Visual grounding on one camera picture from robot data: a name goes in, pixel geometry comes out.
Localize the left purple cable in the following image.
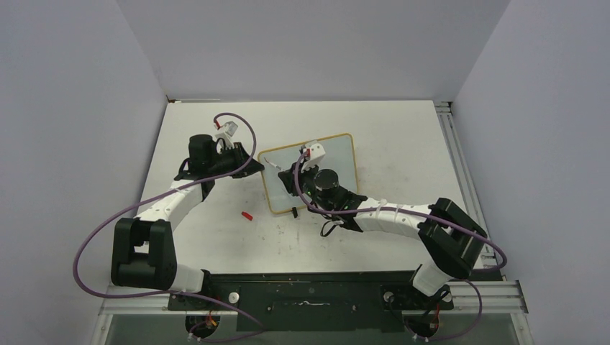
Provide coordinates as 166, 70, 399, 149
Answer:
72, 112, 264, 344

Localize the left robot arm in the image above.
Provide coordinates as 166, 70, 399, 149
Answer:
111, 134, 265, 310

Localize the red whiteboard marker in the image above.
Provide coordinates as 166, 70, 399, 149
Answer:
267, 161, 285, 171

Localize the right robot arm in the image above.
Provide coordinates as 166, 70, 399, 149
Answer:
278, 164, 488, 308

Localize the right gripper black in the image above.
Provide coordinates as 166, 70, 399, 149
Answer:
280, 159, 334, 214

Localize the red marker cap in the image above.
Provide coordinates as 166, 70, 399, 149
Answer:
241, 211, 253, 221

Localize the yellow framed whiteboard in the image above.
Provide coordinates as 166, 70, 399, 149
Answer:
256, 133, 359, 216

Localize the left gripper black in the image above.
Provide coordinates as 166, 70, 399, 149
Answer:
208, 142, 264, 179

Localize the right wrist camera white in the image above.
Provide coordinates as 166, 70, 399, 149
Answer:
299, 140, 326, 173

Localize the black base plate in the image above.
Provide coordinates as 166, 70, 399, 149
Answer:
168, 271, 454, 332

